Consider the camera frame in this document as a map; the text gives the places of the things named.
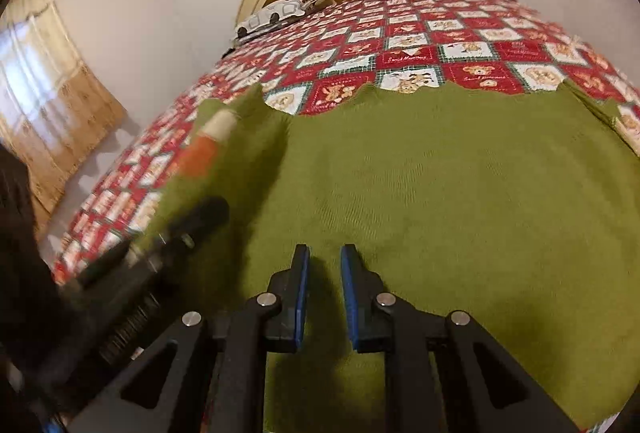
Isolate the white car print pillow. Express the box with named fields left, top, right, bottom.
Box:
left=235, top=0, right=337, bottom=43

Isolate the beige floral side curtain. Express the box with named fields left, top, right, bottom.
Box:
left=0, top=0, right=127, bottom=214

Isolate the green orange cream striped sweater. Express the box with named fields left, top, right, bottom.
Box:
left=150, top=80, right=640, bottom=433

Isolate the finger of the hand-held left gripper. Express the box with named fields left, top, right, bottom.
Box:
left=75, top=196, right=231, bottom=290

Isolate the red checked printed blanket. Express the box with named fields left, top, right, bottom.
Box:
left=52, top=0, right=640, bottom=433

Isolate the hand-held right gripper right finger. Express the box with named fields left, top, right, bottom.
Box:
left=340, top=243, right=581, bottom=433

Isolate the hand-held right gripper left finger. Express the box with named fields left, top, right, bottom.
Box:
left=70, top=243, right=312, bottom=433

